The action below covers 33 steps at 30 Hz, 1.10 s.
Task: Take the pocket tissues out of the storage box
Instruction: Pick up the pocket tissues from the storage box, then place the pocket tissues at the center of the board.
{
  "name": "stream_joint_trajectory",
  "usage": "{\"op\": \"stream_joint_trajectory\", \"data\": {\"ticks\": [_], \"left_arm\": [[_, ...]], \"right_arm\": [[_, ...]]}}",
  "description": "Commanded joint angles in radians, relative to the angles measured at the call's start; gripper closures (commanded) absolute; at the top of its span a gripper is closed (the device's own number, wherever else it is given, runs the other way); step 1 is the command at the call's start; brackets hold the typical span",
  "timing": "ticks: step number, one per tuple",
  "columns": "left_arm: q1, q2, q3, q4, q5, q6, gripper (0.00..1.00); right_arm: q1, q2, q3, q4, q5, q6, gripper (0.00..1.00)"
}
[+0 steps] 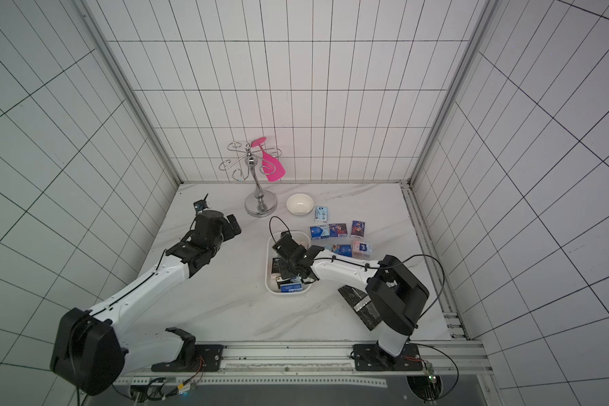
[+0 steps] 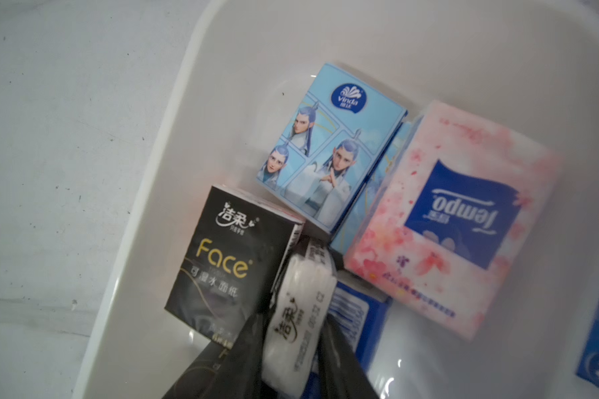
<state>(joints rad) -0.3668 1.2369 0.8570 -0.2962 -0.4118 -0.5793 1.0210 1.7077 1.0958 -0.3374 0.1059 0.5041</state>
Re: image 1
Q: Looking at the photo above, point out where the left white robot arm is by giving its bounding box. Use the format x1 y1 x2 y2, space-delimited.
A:
50 208 241 396

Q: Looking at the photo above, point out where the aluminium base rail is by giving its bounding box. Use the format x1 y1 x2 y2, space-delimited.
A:
114 341 493 390

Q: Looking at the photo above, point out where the light blue tissue pack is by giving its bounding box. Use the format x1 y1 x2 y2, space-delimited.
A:
314 206 328 223

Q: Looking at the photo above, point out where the blue orange tissue pack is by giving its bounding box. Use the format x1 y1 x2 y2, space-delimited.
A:
350 220 365 239

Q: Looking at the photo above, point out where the blue white tissue pack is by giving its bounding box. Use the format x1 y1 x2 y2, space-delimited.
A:
310 224 331 240

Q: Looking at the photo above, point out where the white ceramic bowl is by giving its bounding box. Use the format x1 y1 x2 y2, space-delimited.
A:
286 193 315 216

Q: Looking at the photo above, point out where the pink tissue pack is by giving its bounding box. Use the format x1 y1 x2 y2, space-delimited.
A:
352 240 372 257

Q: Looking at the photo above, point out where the black packaged item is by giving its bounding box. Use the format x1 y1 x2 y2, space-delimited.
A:
338 285 382 331

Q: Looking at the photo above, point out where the white storage box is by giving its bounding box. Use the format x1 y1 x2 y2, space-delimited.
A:
264 233 309 297

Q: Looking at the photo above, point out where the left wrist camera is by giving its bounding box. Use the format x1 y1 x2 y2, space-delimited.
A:
193 200 208 214

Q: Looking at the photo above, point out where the chrome hook stand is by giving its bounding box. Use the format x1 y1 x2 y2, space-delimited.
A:
218 140 283 218

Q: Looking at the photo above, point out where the blue red tissue pack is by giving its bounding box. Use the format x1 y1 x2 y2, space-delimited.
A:
328 223 348 238

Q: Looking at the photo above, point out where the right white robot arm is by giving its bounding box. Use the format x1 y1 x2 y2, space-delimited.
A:
272 232 430 372

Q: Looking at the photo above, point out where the blue orange pack second row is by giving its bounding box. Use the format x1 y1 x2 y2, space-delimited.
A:
331 245 353 257

